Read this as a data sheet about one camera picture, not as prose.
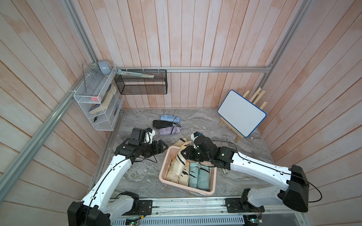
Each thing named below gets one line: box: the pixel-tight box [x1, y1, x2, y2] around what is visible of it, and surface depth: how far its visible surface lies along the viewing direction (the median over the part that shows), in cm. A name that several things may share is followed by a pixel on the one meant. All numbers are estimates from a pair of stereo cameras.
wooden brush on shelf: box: [88, 83, 118, 115], surface depth 83 cm
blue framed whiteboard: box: [217, 89, 267, 138], surface depth 91 cm
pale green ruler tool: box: [116, 69, 155, 79], surface depth 92 cm
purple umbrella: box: [158, 126, 181, 136], surface depth 103 cm
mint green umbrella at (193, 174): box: [188, 161, 200, 189], surface depth 83 cm
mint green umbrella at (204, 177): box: [197, 165, 211, 192], surface depth 80 cm
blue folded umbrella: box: [160, 114, 181, 123], surface depth 112 cm
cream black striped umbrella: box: [178, 161, 190, 187], surface depth 81 cm
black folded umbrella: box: [152, 119, 173, 129], surface depth 109 cm
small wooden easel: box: [218, 87, 268, 144], surface depth 88 cm
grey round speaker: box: [98, 60, 112, 76], surface depth 84 cm
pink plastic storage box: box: [158, 145, 218, 196], surface depth 72 cm
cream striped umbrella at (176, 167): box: [165, 150, 187, 184], surface depth 73 cm
